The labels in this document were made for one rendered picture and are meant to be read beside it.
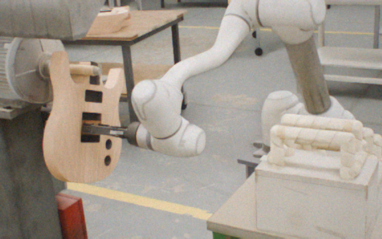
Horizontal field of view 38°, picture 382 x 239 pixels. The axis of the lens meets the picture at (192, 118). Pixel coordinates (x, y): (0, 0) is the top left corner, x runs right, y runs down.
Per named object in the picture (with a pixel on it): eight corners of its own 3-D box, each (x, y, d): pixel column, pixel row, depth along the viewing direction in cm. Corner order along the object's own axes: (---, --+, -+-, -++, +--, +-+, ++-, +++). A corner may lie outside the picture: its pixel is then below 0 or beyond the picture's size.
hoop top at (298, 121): (279, 128, 140) (278, 115, 139) (283, 123, 143) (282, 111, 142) (361, 136, 132) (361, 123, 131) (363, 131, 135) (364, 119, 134)
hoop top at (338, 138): (268, 139, 134) (268, 127, 133) (272, 135, 136) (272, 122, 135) (353, 149, 125) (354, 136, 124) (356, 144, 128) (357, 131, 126)
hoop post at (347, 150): (338, 179, 129) (339, 141, 126) (341, 173, 132) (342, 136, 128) (353, 180, 128) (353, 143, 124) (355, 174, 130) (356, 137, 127)
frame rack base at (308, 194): (255, 230, 143) (253, 169, 137) (274, 202, 155) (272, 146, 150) (366, 251, 131) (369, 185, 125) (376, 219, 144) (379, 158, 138)
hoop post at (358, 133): (346, 164, 136) (347, 128, 133) (349, 159, 138) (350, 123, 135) (360, 166, 134) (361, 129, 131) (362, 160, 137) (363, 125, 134)
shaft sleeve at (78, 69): (55, 61, 188) (56, 70, 189) (48, 64, 186) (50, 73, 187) (97, 64, 179) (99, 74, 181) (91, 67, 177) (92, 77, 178)
